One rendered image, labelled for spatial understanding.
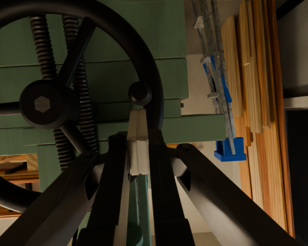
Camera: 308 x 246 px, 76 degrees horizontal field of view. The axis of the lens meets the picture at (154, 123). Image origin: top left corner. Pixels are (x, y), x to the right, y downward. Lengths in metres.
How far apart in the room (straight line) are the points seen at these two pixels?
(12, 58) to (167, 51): 0.33
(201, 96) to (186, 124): 2.60
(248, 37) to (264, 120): 0.67
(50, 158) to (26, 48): 0.25
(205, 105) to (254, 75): 1.38
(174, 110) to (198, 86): 2.61
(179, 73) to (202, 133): 0.14
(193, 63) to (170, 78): 2.65
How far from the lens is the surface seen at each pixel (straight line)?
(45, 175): 0.40
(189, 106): 2.99
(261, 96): 1.78
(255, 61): 1.82
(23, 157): 0.70
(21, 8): 0.32
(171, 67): 0.45
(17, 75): 0.52
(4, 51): 0.54
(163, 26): 0.48
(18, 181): 3.06
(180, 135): 0.45
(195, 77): 3.05
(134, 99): 0.20
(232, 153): 1.31
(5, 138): 0.53
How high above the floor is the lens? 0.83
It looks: 3 degrees up
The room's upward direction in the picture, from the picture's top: 176 degrees clockwise
